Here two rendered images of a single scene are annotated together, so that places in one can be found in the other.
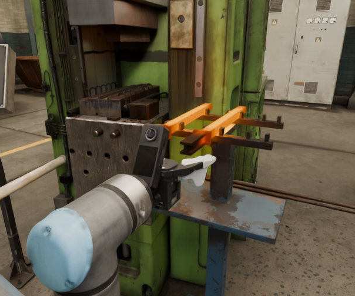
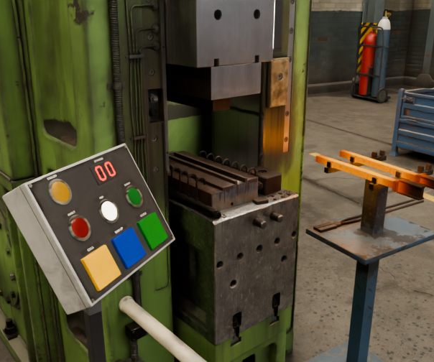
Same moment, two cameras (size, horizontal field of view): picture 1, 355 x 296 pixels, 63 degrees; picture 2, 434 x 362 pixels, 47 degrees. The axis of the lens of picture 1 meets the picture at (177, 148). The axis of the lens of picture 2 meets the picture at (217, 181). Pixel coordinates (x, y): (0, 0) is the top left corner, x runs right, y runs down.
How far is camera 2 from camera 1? 1.72 m
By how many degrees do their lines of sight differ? 55
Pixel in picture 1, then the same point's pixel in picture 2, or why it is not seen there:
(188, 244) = not seen: hidden behind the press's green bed
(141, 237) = (282, 326)
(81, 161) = (230, 271)
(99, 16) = (245, 85)
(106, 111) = (242, 196)
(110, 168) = (261, 261)
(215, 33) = (297, 86)
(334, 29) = not seen: hidden behind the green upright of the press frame
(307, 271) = (308, 291)
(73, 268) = not seen: outside the picture
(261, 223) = (418, 230)
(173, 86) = (266, 146)
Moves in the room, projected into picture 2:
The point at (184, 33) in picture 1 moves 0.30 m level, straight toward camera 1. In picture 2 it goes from (282, 90) to (364, 98)
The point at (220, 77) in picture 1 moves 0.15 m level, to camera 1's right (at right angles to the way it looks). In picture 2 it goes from (299, 127) to (314, 120)
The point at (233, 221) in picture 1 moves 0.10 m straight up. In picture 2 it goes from (411, 237) to (414, 212)
